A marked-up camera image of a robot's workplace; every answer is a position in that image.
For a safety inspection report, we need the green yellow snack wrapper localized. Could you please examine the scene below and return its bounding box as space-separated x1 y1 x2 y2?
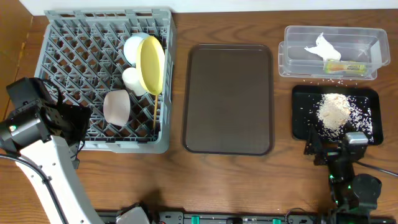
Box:
323 60 368 75

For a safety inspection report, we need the white tissue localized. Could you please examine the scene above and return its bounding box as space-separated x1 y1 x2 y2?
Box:
304 33 341 62

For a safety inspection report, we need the wooden chopstick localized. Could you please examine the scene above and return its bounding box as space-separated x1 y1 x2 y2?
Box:
152 95 159 131

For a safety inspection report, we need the yellow plate with food scraps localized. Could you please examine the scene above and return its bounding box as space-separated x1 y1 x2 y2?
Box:
136 36 165 95

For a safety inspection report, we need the cream plastic cup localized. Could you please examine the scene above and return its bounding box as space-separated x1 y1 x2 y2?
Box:
122 67 147 96

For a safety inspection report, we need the light blue bowl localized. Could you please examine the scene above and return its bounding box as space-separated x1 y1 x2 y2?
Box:
123 32 150 67

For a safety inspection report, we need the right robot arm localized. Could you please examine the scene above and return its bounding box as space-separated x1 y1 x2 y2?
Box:
304 126 382 224

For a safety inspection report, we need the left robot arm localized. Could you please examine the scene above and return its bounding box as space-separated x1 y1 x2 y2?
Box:
1 78 102 223

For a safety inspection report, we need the pile of rice scraps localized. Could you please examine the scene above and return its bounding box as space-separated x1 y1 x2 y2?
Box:
300 79 374 142

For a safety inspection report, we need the black tray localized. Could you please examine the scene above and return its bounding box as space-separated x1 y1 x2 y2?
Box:
292 85 384 146

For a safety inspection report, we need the clear plastic bin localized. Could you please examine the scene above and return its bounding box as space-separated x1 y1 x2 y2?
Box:
278 26 391 80

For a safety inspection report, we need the dark brown serving tray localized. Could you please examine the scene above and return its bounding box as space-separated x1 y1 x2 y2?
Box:
182 44 274 156

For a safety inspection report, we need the grey plastic dish rack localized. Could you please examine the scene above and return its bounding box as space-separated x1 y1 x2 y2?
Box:
35 8 177 154

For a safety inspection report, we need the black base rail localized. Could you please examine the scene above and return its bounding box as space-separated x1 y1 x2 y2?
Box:
96 209 398 224

